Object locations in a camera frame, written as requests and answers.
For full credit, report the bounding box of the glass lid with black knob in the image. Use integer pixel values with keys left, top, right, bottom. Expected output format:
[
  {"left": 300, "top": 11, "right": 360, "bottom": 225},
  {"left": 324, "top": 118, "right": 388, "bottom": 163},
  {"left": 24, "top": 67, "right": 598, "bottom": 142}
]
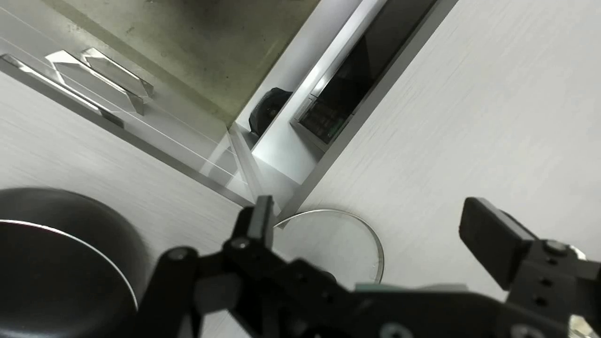
[{"left": 272, "top": 206, "right": 384, "bottom": 290}]

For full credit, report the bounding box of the black cooking pot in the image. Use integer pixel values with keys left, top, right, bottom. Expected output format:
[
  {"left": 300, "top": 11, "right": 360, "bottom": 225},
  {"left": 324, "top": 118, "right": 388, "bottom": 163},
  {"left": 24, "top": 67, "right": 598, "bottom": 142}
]
[{"left": 0, "top": 185, "right": 155, "bottom": 338}]

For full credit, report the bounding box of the stainless steel microwave oven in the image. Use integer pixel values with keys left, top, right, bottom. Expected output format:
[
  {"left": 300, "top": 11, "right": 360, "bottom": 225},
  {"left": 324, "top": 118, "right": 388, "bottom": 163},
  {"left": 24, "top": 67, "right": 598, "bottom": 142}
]
[{"left": 290, "top": 0, "right": 443, "bottom": 146}]

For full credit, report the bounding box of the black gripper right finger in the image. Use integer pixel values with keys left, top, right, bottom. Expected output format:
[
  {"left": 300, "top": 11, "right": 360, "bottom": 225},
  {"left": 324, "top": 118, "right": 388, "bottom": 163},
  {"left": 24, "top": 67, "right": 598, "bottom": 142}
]
[{"left": 458, "top": 195, "right": 601, "bottom": 338}]

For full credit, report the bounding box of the chrome drawer handle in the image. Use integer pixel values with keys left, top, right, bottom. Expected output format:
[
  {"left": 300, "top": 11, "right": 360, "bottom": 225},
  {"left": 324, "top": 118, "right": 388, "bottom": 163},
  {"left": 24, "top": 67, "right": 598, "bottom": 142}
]
[
  {"left": 80, "top": 46, "right": 155, "bottom": 103},
  {"left": 43, "top": 50, "right": 108, "bottom": 118}
]

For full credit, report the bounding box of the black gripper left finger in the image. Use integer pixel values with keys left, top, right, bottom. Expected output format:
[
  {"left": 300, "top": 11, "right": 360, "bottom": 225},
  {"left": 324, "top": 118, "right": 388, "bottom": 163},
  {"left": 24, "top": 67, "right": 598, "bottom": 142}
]
[{"left": 133, "top": 193, "right": 352, "bottom": 338}]

